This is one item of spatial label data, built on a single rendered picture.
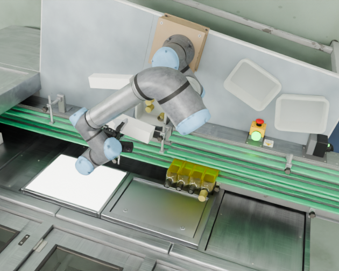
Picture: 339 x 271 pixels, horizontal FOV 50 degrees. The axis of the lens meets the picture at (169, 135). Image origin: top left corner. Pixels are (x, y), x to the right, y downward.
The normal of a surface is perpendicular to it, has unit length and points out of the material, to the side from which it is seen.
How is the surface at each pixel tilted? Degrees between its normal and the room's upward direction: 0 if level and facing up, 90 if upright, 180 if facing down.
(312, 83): 0
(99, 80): 0
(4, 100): 90
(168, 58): 10
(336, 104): 0
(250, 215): 89
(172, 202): 90
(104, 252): 90
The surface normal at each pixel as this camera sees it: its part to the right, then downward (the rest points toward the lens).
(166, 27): -0.29, 0.44
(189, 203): 0.07, -0.84
